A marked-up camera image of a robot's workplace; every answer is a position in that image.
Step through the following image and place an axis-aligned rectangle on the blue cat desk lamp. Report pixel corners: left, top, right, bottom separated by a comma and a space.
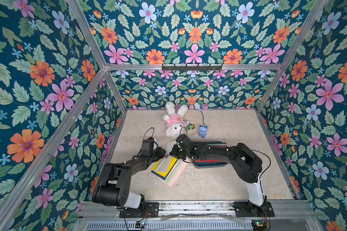
194, 103, 208, 138

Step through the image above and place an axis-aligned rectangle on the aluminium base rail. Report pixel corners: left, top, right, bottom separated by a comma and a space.
73, 200, 323, 231

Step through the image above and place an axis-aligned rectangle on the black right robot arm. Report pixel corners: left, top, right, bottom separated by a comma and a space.
169, 134, 266, 208

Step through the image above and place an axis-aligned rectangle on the light green envelope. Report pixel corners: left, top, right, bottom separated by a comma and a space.
163, 160, 186, 184

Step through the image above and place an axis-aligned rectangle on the navy blue envelope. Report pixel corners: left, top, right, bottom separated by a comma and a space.
151, 170, 166, 180

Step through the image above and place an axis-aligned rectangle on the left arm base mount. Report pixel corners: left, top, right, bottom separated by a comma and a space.
119, 193, 160, 218

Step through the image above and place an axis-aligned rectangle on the black wall hook rail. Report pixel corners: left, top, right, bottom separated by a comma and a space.
161, 64, 223, 72

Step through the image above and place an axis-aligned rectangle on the cream envelope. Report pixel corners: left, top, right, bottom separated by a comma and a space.
160, 141, 176, 162

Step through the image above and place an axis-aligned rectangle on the pink envelope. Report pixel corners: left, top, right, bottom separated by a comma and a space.
165, 157, 191, 188

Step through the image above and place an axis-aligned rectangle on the yellow envelope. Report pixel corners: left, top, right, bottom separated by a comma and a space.
151, 159, 177, 179

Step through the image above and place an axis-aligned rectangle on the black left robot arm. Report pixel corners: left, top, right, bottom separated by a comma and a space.
92, 137, 166, 209

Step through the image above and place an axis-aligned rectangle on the red envelope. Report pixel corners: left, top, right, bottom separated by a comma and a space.
194, 144, 226, 165

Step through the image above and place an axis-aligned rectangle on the small green flower toy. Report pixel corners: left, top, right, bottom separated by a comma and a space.
186, 124, 195, 130

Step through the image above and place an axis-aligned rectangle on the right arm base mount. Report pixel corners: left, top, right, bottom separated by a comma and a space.
233, 200, 275, 218

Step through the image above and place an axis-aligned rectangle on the dark teal storage box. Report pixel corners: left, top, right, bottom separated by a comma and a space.
193, 141, 227, 168

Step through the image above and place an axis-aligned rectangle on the white plush bunny toy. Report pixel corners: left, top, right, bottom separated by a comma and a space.
163, 102, 190, 138

